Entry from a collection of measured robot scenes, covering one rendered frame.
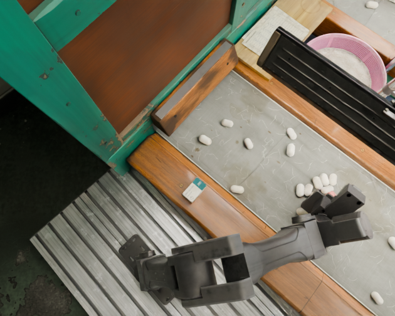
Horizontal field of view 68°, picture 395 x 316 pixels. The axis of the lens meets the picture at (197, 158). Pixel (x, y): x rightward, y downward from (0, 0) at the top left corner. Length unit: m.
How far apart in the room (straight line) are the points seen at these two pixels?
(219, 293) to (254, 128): 0.53
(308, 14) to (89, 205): 0.89
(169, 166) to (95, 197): 0.26
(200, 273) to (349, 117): 0.36
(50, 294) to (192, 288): 1.28
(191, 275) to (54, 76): 0.35
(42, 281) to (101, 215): 0.86
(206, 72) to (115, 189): 0.43
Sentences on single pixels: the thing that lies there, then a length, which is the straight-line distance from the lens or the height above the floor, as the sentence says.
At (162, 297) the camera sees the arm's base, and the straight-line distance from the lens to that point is 0.88.
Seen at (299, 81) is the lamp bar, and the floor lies 1.07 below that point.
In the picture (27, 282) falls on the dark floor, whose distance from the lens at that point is 1.76.
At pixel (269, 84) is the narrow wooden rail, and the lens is 0.92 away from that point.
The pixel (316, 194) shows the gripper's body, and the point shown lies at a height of 0.84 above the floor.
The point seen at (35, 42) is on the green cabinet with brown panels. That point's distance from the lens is 0.41.
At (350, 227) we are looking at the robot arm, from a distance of 0.66.
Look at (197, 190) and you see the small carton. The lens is 0.77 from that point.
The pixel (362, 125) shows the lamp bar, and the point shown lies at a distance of 0.58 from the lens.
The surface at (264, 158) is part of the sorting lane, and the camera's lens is 0.85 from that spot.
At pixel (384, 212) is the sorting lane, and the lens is 0.95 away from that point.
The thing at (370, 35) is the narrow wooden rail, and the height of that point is 0.76.
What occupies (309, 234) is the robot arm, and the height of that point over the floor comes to 0.97.
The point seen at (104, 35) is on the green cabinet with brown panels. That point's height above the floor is 1.16.
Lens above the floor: 1.54
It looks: 75 degrees down
